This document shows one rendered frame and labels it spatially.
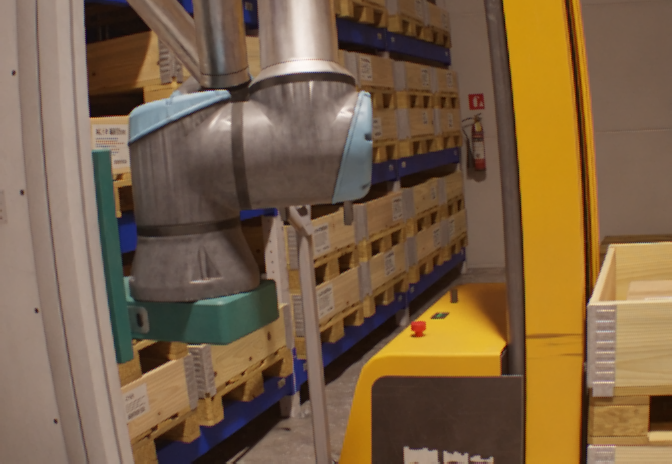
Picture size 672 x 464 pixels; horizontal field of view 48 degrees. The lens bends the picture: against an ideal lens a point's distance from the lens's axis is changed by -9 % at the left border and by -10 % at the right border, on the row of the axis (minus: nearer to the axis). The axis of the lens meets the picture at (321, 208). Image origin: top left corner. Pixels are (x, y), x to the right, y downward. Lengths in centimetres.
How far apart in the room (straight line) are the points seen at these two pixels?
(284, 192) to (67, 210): 29
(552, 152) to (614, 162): 588
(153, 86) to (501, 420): 193
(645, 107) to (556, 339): 590
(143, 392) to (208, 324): 181
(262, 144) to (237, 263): 16
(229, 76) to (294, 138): 35
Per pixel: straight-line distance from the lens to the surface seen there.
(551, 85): 179
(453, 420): 191
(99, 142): 272
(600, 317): 178
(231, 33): 139
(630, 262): 255
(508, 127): 181
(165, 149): 109
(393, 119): 554
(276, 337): 380
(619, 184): 768
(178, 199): 109
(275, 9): 115
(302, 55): 112
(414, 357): 189
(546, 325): 186
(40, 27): 110
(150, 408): 292
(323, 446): 246
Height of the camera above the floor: 140
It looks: 5 degrees down
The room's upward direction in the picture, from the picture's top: 5 degrees counter-clockwise
